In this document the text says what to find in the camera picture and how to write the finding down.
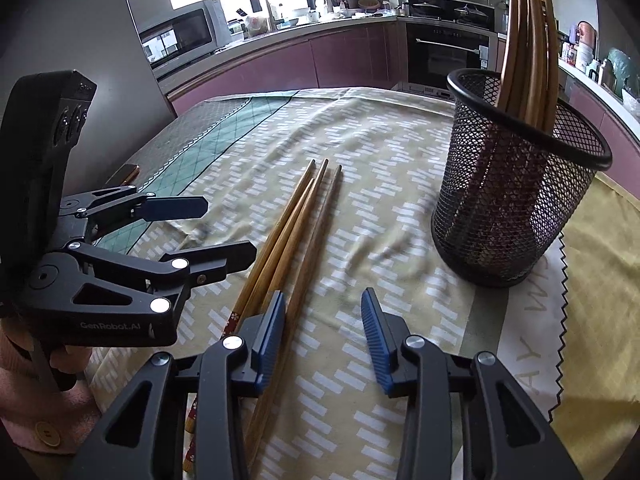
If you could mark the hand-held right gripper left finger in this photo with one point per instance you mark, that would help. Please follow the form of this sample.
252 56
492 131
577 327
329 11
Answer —
267 345

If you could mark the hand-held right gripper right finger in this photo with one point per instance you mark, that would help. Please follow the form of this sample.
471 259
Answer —
377 345

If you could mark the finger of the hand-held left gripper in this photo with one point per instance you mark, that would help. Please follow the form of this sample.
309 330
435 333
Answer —
220 260
175 207

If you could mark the black mesh utensil holder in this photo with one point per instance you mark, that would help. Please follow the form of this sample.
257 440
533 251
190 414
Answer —
515 195

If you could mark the bunch of wooden chopsticks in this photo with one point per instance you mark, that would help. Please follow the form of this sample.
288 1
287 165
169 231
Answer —
530 35

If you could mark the person's left forearm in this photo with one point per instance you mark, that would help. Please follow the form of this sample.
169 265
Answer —
25 400

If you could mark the person's left hand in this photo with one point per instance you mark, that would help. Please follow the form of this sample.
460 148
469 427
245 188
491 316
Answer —
65 362

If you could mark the brown phone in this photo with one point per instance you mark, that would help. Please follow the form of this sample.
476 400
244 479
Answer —
125 174

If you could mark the grey refrigerator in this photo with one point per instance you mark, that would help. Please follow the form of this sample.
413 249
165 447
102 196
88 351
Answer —
75 25

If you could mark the white microwave oven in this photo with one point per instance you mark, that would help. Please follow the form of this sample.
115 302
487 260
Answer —
182 35

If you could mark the patterned tablecloth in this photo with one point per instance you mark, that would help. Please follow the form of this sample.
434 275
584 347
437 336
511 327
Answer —
375 160

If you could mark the pink base cabinets with sink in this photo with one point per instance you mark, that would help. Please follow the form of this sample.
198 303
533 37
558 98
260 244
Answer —
300 60

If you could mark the steel kitchen faucet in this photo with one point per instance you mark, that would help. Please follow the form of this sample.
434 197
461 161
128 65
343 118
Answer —
270 5

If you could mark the woven basket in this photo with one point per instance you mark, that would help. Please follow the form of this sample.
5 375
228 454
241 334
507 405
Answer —
369 3

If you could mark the integrated stove with oven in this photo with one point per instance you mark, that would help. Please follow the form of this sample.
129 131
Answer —
450 55

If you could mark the black wok with lid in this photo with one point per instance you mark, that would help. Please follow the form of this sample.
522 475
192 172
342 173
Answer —
426 8

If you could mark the pink base cabinets white counter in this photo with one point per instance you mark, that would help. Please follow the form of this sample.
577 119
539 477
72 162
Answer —
610 120

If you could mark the pot with glass lid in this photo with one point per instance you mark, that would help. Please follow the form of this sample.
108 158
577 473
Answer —
471 13

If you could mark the pink kettle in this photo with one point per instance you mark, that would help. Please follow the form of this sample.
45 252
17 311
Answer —
586 45

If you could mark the green covered appliance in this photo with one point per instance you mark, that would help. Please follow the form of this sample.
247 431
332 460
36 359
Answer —
620 70

